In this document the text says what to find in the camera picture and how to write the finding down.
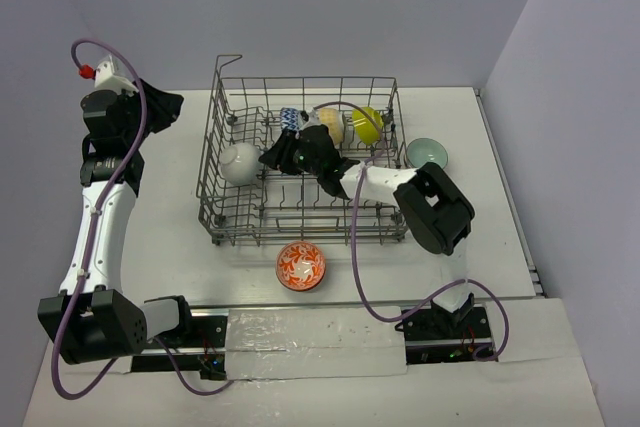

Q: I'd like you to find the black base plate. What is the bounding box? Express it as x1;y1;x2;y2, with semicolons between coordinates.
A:
394;305;494;365
130;309;229;381

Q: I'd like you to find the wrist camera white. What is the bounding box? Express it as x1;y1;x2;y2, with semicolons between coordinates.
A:
78;54;138;95
300;110;322;131

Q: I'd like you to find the orange floral patterned bowl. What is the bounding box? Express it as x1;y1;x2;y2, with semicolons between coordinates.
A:
276;241;327;292

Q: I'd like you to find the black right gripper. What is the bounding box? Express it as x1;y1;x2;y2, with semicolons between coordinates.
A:
260;128;324;177

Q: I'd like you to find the white taped cover panel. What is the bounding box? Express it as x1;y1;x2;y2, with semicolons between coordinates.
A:
225;307;407;380

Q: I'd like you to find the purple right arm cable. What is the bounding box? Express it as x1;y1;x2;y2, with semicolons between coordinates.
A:
309;101;511;363

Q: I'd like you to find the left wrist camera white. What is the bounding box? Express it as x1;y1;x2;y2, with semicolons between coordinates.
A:
78;54;138;95

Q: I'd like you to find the teal patterned bowl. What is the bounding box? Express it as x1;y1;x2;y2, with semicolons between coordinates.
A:
405;138;449;169

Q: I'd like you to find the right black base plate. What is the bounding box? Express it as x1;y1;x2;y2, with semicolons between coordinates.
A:
394;305;494;365

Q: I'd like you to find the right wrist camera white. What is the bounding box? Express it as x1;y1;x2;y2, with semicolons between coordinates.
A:
300;110;322;131

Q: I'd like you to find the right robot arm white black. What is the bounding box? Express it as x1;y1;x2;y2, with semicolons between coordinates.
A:
259;124;475;338

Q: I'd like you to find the blue zigzag patterned bowl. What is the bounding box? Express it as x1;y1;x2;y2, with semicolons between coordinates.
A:
279;107;306;134

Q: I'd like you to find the grey wire dish rack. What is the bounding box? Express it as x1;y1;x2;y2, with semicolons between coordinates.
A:
196;54;405;246

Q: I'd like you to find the white bowl yellow flower pattern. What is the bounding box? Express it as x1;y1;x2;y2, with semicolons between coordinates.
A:
316;107;346;146

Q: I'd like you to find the plain white bowl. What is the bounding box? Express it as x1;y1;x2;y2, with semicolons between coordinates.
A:
219;143;260;186

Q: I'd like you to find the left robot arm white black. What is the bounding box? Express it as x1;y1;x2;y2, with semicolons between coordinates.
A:
37;83;196;364

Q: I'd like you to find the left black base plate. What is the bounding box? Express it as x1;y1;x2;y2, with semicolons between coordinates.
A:
130;309;229;381

